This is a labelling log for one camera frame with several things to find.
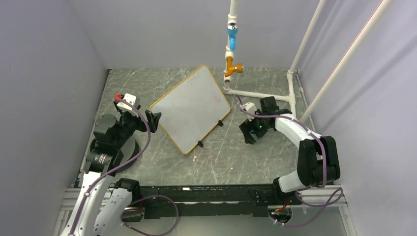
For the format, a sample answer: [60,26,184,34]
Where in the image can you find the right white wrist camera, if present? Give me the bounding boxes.
[240,102,257,122]

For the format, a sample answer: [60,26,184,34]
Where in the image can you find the blue pipe valve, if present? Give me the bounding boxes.
[227,21,238,51]

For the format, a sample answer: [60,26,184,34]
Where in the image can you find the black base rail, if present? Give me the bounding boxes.
[122,184,301,222]

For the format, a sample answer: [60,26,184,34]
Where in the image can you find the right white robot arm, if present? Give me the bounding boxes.
[238,96,340,204]

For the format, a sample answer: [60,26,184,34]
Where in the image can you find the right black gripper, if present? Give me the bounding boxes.
[240,109,272,144]

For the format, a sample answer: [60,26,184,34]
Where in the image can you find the orange faucet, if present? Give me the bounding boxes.
[224,57,244,77]

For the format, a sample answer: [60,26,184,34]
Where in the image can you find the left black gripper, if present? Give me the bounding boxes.
[113,105,160,148]

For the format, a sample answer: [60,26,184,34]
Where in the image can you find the white pvc pipe frame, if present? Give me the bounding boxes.
[222,0,396,124]

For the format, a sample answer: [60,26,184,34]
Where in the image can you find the yellow framed whiteboard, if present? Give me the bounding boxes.
[149,65,231,154]

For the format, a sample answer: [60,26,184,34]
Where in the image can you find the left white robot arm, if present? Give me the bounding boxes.
[61,110,161,236]

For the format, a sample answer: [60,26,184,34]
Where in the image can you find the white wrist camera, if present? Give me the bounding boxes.
[114,93,140,117]
[240,102,257,122]

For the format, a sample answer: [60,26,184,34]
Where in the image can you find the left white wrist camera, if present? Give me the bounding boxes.
[114,93,140,117]

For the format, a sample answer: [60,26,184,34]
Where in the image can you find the aluminium frame rail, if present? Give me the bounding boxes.
[60,187,348,211]

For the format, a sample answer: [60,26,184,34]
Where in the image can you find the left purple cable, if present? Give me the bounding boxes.
[66,99,180,236]

